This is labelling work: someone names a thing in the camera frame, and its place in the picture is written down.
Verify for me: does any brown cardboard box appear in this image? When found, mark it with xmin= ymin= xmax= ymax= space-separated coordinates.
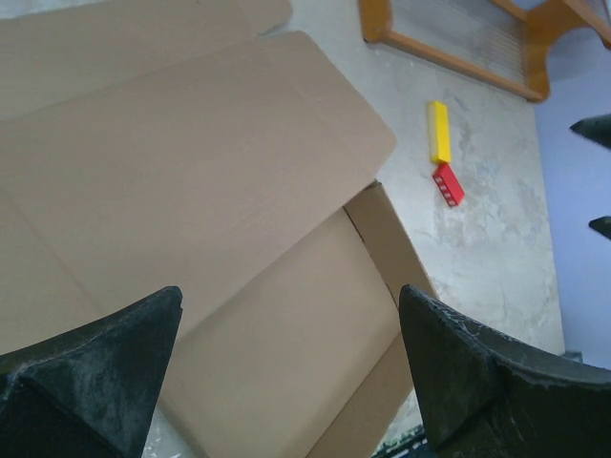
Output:
xmin=1 ymin=1 xmax=430 ymax=457

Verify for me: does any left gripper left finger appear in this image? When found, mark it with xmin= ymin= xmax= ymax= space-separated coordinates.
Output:
xmin=1 ymin=286 xmax=182 ymax=457

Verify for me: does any wooden three-tier rack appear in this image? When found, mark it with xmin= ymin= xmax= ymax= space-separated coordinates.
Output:
xmin=358 ymin=0 xmax=610 ymax=103

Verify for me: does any red toy brick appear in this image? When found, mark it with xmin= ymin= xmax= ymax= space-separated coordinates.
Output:
xmin=432 ymin=163 xmax=465 ymax=207

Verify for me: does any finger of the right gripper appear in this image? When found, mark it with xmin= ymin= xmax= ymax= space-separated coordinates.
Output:
xmin=570 ymin=114 xmax=611 ymax=149
xmin=588 ymin=217 xmax=611 ymax=240

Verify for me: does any yellow toy block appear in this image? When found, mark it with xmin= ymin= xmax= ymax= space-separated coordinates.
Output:
xmin=427 ymin=101 xmax=452 ymax=163

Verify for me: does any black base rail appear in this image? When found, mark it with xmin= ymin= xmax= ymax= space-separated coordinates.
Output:
xmin=371 ymin=425 xmax=436 ymax=458

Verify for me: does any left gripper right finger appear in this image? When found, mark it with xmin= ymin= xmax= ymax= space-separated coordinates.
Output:
xmin=399 ymin=285 xmax=610 ymax=457

